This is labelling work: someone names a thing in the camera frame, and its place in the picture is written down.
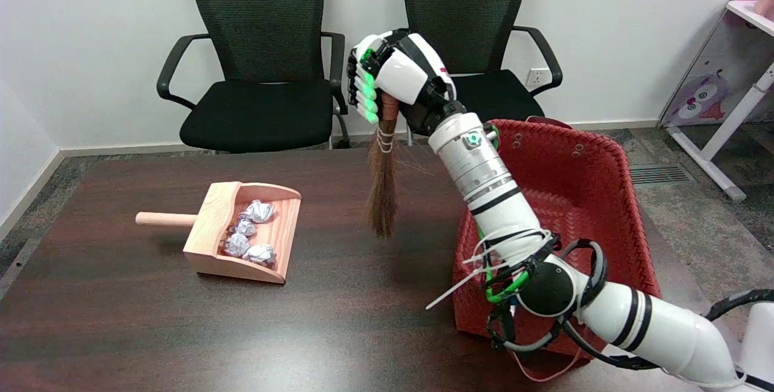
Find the white desk frame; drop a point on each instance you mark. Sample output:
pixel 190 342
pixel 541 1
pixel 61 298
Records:
pixel 734 120

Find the black mesh office chair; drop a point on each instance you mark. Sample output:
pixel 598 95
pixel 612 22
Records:
pixel 260 107
pixel 465 17

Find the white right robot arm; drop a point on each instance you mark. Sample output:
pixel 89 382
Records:
pixel 502 198

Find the white wall socket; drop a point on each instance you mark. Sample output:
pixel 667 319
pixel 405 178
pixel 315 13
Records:
pixel 537 77

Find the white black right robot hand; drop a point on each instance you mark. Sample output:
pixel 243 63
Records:
pixel 404 74

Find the pink owl print panel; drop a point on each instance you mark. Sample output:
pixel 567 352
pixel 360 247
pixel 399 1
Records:
pixel 704 92

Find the wooden dustpan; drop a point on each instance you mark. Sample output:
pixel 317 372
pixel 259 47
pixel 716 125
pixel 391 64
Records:
pixel 242 259

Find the grey floor vent grille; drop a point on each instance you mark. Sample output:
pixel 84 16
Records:
pixel 660 174

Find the crumpled white paper ball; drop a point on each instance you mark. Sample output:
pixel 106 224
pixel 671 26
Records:
pixel 260 254
pixel 236 245
pixel 245 227
pixel 260 210

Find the pink object on shelf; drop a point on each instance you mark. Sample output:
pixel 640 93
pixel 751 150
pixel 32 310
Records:
pixel 767 0

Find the white zip tie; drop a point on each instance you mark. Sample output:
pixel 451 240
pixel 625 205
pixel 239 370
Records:
pixel 459 286

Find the brown straw hand broom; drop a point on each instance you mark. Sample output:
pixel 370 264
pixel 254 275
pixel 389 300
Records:
pixel 382 186

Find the red woven basket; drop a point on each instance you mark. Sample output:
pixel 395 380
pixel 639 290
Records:
pixel 580 186

